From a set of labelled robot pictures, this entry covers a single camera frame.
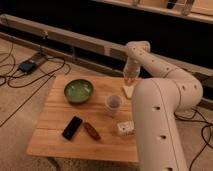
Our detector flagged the dark red snack bar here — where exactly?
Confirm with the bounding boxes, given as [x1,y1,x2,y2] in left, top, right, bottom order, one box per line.
[84,122,101,141]

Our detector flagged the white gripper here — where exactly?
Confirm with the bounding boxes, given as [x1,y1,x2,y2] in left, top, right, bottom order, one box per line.
[123,59,140,84]

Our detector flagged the translucent plastic cup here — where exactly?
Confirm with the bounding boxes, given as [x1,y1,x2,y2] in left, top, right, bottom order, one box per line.
[105,94,123,117]

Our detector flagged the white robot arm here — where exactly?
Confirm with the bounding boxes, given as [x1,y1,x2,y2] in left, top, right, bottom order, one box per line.
[124,41,203,171]

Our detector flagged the green ceramic bowl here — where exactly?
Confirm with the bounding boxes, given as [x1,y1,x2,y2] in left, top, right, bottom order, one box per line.
[64,79,94,104]

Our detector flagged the black floor cable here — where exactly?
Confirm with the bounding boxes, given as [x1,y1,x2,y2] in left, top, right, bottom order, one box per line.
[0,39,72,128]

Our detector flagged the white sponge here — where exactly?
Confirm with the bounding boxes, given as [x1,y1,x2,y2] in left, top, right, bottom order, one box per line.
[122,85,134,99]

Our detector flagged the black smartphone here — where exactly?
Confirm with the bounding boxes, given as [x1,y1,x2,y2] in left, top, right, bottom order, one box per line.
[62,116,83,140]

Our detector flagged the black cable at right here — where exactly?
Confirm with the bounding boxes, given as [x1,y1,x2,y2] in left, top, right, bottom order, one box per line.
[174,108,213,171]

